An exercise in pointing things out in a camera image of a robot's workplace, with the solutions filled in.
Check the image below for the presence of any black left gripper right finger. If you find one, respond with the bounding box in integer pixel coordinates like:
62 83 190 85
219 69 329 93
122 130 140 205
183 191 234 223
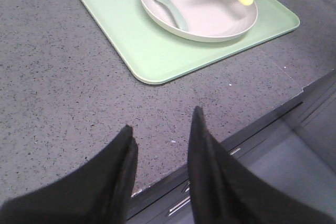
187 106 335 223

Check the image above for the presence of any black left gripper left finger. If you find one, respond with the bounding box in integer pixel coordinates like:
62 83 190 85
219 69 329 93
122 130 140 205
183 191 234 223
1 125 138 223

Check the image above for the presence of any white round plate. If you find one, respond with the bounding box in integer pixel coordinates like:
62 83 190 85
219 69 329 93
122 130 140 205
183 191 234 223
141 0 258 42

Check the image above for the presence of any dark cabinet with drawers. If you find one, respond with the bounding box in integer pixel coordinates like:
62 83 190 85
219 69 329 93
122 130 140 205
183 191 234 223
127 71 335 223

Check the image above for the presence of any light green tray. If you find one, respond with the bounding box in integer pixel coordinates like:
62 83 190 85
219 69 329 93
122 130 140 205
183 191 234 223
81 0 300 84

